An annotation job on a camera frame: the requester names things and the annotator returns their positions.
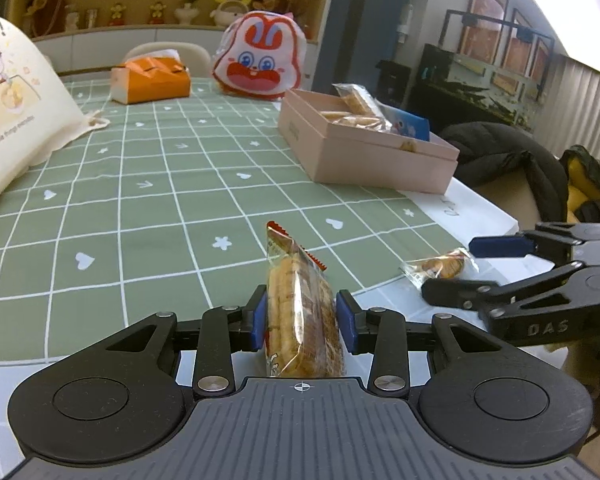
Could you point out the beige curtain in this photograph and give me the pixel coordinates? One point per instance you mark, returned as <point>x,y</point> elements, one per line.
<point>595,110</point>

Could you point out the small cookie packet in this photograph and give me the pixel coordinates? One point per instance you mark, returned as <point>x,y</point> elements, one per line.
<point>440,266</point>

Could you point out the framed wall picture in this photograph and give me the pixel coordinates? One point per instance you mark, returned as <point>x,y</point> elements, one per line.
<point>520,45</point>
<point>541,62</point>
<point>482,10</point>

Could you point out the brown pastry packet orange edge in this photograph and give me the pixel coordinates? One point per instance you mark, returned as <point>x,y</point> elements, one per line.
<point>335,115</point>

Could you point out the blue snack packet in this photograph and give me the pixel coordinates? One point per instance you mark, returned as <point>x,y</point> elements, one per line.
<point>407,125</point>

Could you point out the beige cartoon tote bag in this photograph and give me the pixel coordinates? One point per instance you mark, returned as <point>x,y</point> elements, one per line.
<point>20,110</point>

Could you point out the pink cardboard box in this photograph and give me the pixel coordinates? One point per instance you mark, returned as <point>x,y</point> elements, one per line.
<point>370,165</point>

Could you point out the metal cup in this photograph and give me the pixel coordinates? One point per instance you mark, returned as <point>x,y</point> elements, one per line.
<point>90,18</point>

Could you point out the white vase with plant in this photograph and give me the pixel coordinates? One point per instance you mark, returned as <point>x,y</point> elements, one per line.
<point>187,10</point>

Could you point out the black padded jacket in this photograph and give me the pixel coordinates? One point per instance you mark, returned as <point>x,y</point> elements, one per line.
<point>505,155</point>

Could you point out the white yellow plush basket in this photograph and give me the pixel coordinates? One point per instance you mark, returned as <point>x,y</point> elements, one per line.
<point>230,10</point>

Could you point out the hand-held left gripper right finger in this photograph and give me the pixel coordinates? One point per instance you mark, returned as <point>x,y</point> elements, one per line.
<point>347,322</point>

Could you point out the green checked tablecloth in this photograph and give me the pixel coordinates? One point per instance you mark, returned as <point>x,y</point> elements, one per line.
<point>155,210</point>

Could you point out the orange tissue box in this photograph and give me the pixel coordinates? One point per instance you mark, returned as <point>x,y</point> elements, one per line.
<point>152,82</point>

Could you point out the monkey figurine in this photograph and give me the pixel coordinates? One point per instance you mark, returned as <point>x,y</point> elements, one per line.
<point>156,12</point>
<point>117,14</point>

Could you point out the small decorated jar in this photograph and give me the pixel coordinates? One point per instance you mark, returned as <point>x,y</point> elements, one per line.
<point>72,19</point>

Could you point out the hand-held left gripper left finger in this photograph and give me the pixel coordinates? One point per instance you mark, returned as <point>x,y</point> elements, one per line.
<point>257,320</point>

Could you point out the yellow black jacket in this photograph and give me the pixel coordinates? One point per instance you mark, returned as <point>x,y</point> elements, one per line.
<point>595,175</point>

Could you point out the biscuit packet red edge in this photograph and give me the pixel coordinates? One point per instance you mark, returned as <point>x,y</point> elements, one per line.
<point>305,320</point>

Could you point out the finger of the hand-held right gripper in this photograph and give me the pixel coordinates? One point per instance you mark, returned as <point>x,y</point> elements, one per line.
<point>460,292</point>
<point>500,246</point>

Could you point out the aquarium on black stand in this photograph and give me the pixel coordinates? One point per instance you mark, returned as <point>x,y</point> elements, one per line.
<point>460,95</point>

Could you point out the white red rabbit bag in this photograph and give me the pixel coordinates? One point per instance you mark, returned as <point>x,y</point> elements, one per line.
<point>257,65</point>

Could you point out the white wall device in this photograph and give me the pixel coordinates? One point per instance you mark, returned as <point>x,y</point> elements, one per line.
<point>405,22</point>

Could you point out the white sideboard cabinet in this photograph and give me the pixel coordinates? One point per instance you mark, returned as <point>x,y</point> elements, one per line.
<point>105,50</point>

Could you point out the clear biscuit packet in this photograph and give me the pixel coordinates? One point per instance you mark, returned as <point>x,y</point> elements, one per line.
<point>355,100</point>

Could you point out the black aquarium light frame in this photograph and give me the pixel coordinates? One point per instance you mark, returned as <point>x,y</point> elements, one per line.
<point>485,17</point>

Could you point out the black floor appliance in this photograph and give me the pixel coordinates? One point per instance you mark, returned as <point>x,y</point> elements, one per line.
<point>395,85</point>

